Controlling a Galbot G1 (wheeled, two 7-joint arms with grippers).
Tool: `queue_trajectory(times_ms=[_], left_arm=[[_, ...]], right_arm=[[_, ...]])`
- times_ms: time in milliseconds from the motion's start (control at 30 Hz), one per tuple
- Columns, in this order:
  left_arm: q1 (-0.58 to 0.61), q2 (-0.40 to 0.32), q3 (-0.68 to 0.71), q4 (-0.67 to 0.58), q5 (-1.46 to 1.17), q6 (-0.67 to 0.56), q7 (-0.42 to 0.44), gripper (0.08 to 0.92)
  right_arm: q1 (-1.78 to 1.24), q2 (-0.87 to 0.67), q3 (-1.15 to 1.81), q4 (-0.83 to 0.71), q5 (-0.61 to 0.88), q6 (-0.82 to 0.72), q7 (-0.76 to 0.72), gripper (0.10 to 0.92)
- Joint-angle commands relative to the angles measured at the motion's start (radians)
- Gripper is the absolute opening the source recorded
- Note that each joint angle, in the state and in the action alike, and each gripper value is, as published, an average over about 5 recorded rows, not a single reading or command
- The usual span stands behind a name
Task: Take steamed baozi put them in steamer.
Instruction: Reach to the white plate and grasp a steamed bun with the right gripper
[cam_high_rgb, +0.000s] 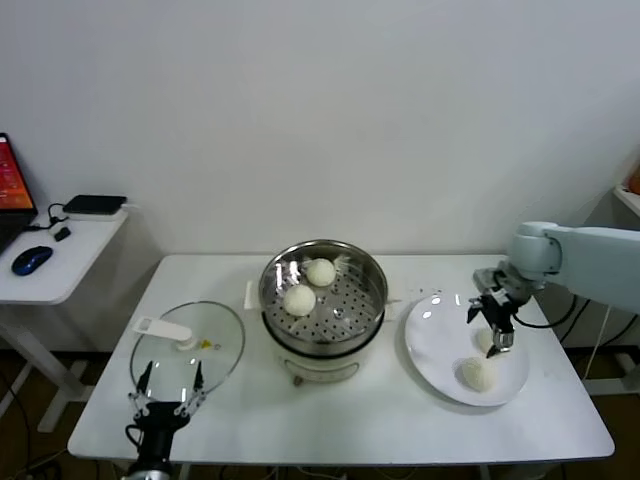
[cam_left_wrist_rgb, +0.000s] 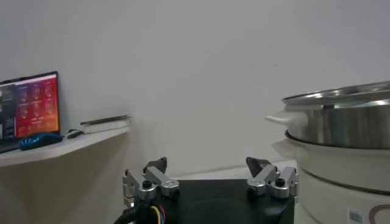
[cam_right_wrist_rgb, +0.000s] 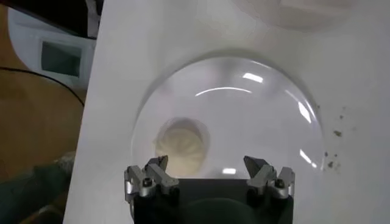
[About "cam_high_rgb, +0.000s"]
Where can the small black adapter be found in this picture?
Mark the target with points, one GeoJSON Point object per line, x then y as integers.
{"type": "Point", "coordinates": [61, 234]}

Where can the blue computer mouse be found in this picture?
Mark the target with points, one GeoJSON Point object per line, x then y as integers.
{"type": "Point", "coordinates": [31, 260]}

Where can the light blue right robot arm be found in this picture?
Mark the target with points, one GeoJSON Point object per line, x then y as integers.
{"type": "Point", "coordinates": [590, 260]}

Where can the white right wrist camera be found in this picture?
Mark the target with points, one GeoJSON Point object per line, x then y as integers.
{"type": "Point", "coordinates": [485, 277]}

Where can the stainless steel steamer basket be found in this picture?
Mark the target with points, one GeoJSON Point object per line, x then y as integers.
{"type": "Point", "coordinates": [355, 310]}

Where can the white round plate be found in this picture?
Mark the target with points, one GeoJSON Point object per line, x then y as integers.
{"type": "Point", "coordinates": [435, 350]}

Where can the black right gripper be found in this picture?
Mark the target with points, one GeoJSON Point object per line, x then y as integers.
{"type": "Point", "coordinates": [500, 315]}

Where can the white steamed baozi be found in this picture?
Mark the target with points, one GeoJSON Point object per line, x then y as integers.
{"type": "Point", "coordinates": [320, 272]}
{"type": "Point", "coordinates": [484, 341]}
{"type": "Point", "coordinates": [300, 300]}
{"type": "Point", "coordinates": [479, 374]}

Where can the white electric cooker pot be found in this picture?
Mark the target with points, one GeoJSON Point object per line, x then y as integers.
{"type": "Point", "coordinates": [325, 362]}

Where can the black laptop with red screen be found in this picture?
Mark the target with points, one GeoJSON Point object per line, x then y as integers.
{"type": "Point", "coordinates": [12, 190]}

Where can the flat black device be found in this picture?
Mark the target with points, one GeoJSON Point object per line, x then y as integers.
{"type": "Point", "coordinates": [95, 202]}

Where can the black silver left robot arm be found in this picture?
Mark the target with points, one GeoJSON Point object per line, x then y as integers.
{"type": "Point", "coordinates": [152, 465]}

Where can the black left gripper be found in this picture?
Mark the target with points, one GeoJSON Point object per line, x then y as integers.
{"type": "Point", "coordinates": [157, 425]}

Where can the orange object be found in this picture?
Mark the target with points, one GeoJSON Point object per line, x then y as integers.
{"type": "Point", "coordinates": [635, 182]}

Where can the white side table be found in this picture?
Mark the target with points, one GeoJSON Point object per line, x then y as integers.
{"type": "Point", "coordinates": [60, 270]}

